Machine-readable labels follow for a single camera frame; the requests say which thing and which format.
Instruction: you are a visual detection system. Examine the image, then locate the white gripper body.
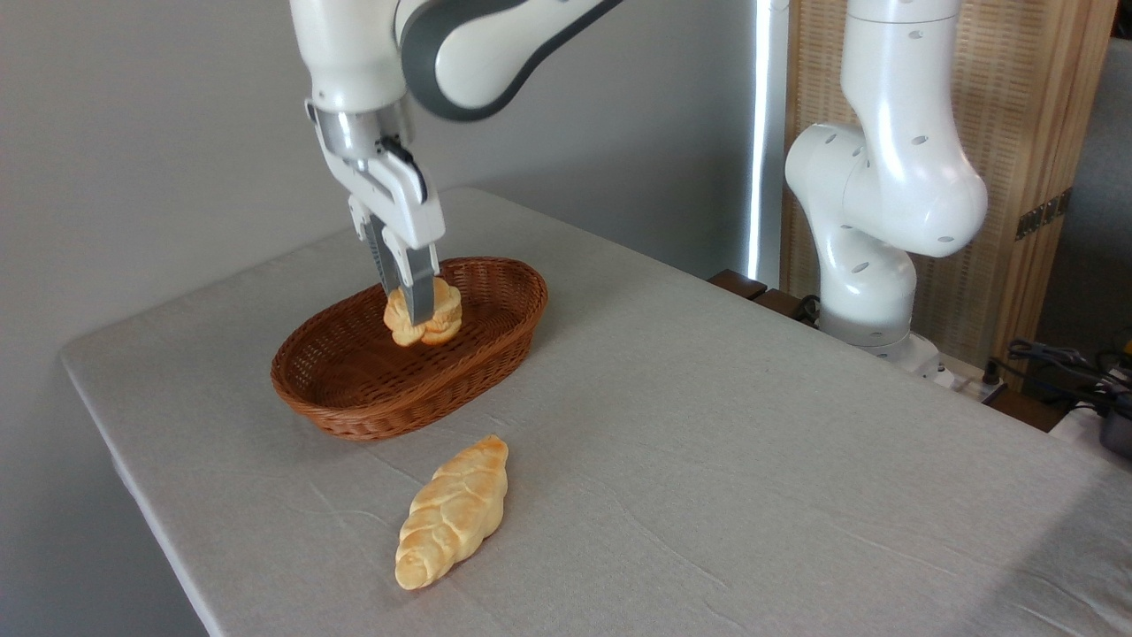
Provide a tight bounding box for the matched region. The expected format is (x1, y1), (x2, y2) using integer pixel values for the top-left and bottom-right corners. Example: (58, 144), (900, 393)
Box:
(306, 100), (447, 250)

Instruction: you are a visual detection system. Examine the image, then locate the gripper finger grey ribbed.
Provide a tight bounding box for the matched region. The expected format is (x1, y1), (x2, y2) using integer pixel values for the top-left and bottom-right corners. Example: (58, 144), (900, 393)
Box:
(348, 196), (400, 295)
(382, 228), (441, 327)

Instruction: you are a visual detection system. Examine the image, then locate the round flower-shaped bread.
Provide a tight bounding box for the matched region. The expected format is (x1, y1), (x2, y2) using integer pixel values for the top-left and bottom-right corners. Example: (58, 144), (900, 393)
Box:
(382, 278), (465, 348)

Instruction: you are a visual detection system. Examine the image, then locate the brown wicker oval basket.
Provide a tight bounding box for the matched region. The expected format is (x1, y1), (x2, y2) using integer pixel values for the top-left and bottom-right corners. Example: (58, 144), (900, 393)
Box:
(271, 257), (549, 442)

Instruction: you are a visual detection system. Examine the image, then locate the long braided bread loaf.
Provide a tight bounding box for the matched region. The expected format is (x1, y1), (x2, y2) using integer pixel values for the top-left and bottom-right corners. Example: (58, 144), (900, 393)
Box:
(394, 434), (511, 592)

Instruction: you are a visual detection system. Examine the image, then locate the dark brown wooden block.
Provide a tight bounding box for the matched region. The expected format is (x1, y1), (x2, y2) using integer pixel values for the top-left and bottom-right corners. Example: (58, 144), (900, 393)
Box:
(753, 288), (820, 326)
(707, 269), (769, 303)

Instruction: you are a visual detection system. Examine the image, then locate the white vertical light strip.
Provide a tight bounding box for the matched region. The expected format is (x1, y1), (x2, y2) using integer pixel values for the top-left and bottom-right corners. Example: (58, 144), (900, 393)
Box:
(746, 0), (791, 288)

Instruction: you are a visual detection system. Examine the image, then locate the grey tablecloth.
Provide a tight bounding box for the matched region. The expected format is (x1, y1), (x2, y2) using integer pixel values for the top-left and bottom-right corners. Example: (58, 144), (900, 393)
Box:
(60, 186), (1132, 637)

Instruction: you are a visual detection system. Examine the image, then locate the wooden rattan folding screen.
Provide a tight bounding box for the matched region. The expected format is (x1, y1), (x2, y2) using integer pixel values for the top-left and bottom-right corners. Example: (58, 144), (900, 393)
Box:
(783, 0), (1121, 383)

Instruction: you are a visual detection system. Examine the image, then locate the metal screen hinge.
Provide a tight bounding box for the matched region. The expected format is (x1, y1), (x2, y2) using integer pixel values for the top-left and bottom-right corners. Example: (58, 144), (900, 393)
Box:
(1014, 187), (1074, 242)

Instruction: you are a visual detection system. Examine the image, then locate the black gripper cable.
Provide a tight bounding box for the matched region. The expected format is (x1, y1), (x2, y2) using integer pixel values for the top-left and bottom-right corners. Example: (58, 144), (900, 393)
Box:
(377, 134), (430, 203)

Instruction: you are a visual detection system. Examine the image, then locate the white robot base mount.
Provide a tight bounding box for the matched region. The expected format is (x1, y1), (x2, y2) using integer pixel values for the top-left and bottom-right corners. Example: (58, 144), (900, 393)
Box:
(871, 333), (959, 391)

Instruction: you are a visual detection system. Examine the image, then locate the black cable bundle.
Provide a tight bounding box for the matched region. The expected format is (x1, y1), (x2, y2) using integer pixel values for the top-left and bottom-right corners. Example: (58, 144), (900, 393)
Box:
(1006, 338), (1132, 418)

